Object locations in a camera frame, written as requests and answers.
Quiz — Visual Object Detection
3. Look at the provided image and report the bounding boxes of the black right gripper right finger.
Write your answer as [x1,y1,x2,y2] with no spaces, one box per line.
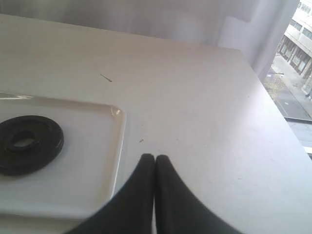
[155,155,239,234]

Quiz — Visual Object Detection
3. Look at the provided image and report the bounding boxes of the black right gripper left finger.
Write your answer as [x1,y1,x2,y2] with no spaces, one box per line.
[67,154,155,234]

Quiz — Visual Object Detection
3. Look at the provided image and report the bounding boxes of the black weight plate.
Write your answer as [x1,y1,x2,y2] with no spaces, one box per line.
[0,115,64,176]

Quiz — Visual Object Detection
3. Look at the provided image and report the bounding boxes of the white plastic tray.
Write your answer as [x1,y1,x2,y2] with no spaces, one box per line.
[0,92,126,219]

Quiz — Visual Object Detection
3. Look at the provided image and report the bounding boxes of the building outside window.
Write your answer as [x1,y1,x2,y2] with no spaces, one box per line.
[265,0,312,120]

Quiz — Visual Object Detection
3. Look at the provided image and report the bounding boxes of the white curtain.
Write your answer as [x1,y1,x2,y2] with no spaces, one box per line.
[0,0,298,78]

